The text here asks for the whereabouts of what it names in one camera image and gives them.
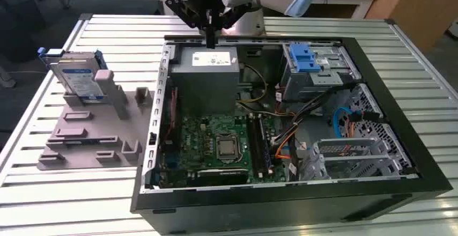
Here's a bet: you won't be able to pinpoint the blue plastic drive latch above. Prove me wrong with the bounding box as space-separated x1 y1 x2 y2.
290 42 325 73

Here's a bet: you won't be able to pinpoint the green motherboard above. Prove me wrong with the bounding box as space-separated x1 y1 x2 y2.
159 114 290 186

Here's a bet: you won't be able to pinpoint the silver metal disk bay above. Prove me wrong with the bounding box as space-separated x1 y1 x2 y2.
298 136 413 182

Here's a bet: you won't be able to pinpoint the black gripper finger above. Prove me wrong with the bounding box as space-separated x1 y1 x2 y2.
165 0 213 49
212 4 254 49

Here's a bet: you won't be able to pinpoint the CPU socket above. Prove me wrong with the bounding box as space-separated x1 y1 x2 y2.
214 132 242 166

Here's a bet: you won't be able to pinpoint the grey metal drive cage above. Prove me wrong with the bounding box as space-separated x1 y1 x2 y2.
281 42 362 103

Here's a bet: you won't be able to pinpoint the black wire bundle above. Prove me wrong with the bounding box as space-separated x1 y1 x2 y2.
277 84 360 151

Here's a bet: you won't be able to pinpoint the brown wooden cabinet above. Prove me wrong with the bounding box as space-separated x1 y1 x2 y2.
366 0 458 53

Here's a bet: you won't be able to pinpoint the black RAM slot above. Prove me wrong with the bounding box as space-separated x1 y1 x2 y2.
248 113 265 176
254 113 270 176

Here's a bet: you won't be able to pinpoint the orange wires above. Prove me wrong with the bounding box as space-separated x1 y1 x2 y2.
274 136 301 159

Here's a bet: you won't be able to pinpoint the blue SATA wire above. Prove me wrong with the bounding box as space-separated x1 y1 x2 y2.
333 106 361 147

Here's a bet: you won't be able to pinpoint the black graphics card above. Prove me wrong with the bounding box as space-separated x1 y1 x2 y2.
186 167 252 186

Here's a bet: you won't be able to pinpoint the hard disk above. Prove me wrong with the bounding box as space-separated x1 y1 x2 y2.
38 47 109 105

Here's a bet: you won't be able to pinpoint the yellow wires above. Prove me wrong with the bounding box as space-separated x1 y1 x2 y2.
236 63 270 104

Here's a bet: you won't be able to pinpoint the silver CPU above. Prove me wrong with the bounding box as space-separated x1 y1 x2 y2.
218 141 238 157

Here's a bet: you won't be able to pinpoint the grey power supply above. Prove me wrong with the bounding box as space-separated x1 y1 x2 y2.
168 45 241 116

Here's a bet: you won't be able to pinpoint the grey furniture foot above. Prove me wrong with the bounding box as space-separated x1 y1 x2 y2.
0 65 18 89

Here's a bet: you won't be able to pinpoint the grey parts rack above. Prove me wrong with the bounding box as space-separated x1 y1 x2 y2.
38 69 157 171

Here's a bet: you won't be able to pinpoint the black power wire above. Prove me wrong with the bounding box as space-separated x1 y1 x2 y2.
361 111 385 123

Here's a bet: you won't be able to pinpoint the black PC case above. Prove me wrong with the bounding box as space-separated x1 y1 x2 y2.
129 34 455 235

